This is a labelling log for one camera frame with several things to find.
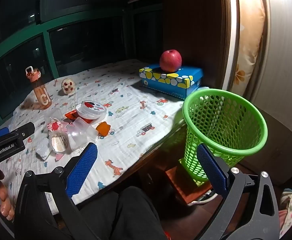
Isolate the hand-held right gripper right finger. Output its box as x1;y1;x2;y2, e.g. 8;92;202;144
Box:
197;143;281;240

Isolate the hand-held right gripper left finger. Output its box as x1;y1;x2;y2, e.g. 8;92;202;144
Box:
14;142;98;240

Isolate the clear plastic bag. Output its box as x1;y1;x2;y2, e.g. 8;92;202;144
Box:
66;125;89;152

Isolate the green mesh plastic basket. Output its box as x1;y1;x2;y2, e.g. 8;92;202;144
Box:
182;89;268;183

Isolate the person's left hand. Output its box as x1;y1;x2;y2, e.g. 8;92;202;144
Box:
0;165;15;222

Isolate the silver foil wrapper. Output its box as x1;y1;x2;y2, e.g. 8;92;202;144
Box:
35;137;50;161

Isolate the pink red round wrapper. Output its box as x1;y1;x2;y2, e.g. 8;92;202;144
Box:
47;119;63;132

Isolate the red-brown stool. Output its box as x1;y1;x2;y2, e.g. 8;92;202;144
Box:
165;166;213;203

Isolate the clear round labelled container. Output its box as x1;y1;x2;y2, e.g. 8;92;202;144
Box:
48;131;69;154

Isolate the orange water bottle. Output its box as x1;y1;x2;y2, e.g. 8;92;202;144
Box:
25;66;52;110

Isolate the clear square plastic cup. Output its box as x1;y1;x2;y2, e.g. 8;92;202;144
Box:
73;117;99;140

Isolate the orange plastic piece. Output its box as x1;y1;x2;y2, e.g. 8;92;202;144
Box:
96;121;112;137

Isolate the white plastic lid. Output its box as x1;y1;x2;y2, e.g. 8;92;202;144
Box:
76;100;107;124

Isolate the person's leg in black pants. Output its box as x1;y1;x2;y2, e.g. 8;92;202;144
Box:
58;186;166;240

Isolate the round white red toy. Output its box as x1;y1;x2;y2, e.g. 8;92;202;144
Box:
61;78;76;95

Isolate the white printed blanket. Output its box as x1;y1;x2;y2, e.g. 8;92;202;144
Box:
0;59;206;215

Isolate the blue spotted cardboard box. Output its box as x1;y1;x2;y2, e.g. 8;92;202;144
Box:
139;64;203;100

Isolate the red apple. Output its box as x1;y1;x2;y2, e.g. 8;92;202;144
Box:
160;49;182;72

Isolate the white cabinet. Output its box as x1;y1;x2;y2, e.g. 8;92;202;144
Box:
246;0;292;133

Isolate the beige flowered pillow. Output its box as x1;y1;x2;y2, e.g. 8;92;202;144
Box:
232;0;266;98

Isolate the wooden headboard panel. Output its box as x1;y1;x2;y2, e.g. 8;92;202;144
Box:
161;0;236;90

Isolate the green window frame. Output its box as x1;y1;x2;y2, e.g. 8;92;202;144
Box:
0;0;161;128

